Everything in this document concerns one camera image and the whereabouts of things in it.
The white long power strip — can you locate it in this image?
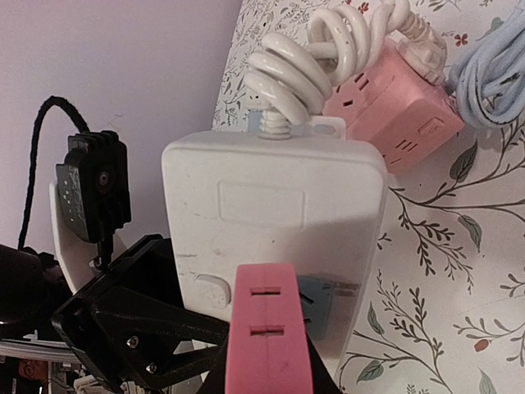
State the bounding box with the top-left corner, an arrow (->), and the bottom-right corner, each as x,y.
161,0 -> 448,389

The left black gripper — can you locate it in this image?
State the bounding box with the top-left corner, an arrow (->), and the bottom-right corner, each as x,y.
52,235 -> 230,388

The pink cube adapter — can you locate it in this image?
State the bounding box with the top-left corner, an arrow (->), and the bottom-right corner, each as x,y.
323,39 -> 464,174

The pink plug adapter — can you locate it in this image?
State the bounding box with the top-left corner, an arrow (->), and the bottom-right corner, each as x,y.
225,263 -> 313,394

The floral tablecloth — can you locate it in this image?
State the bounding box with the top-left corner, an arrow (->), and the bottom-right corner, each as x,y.
211,0 -> 525,394

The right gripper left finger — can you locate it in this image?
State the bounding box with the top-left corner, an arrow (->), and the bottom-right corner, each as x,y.
197,353 -> 226,394

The grey-blue coiled cable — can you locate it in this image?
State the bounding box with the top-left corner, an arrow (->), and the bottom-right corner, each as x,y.
446,0 -> 525,131

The blue power strip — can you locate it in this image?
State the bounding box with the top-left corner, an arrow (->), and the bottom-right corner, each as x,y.
247,110 -> 263,133

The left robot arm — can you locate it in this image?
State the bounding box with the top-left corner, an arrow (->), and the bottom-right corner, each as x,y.
1,96 -> 229,393

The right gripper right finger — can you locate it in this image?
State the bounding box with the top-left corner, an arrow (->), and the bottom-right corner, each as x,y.
307,337 -> 342,394

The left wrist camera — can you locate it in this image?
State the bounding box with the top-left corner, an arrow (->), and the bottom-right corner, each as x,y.
49,131 -> 131,293

